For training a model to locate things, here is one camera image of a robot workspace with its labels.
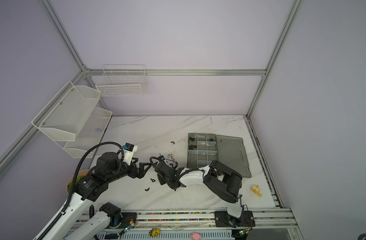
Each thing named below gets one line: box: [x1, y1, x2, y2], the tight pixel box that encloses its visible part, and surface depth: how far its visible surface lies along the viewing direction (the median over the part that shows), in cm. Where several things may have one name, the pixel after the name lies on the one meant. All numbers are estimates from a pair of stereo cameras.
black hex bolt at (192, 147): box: [188, 144, 198, 150], surface depth 102 cm
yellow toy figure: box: [251, 185, 263, 198], surface depth 82 cm
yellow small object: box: [149, 228, 161, 237], surface depth 70 cm
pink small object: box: [191, 232, 201, 240], surface depth 70 cm
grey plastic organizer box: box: [186, 133, 252, 178], surface depth 102 cm
